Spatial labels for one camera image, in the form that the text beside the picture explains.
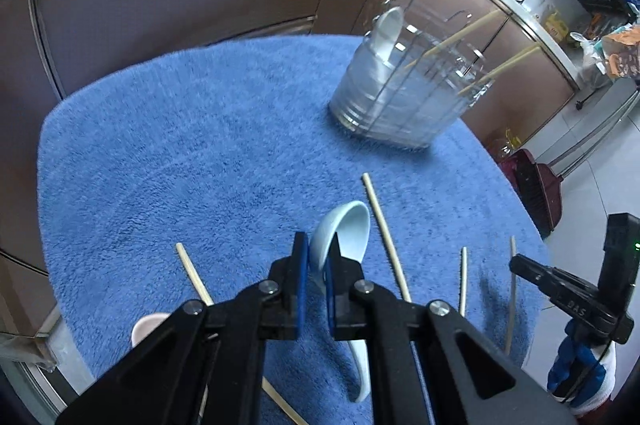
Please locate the red dustpan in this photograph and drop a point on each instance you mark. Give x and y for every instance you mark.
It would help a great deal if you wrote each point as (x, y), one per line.
(535, 190)

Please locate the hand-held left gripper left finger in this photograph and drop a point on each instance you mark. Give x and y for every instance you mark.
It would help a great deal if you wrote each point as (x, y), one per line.
(300, 285)

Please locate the group of wooden chopsticks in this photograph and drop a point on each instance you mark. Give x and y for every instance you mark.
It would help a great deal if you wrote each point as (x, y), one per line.
(385, 230)

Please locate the blue fluffy towel mat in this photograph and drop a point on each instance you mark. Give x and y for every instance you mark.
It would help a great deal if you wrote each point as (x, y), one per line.
(200, 155)

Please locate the yellow plastic floor bottle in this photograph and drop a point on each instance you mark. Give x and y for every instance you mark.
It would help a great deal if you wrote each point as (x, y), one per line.
(510, 144)

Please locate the single wooden chopstick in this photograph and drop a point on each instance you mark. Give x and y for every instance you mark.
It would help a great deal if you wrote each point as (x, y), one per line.
(465, 32)
(500, 70)

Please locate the yellow detergent bottle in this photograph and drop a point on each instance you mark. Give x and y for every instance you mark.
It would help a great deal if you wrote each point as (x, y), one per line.
(554, 22)

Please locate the white ceramic spoon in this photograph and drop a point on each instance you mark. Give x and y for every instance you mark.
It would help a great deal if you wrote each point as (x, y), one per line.
(350, 225)
(387, 34)
(147, 327)

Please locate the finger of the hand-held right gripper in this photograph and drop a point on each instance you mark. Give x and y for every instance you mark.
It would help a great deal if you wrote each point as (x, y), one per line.
(545, 272)

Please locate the person's right hand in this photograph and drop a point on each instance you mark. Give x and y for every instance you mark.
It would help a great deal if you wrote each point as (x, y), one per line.
(575, 360)

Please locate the brown patterned hanging cloth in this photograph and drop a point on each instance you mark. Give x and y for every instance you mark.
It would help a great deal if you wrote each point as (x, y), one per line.
(622, 55)

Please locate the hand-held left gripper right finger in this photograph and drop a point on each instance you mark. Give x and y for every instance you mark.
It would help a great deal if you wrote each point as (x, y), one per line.
(330, 300)

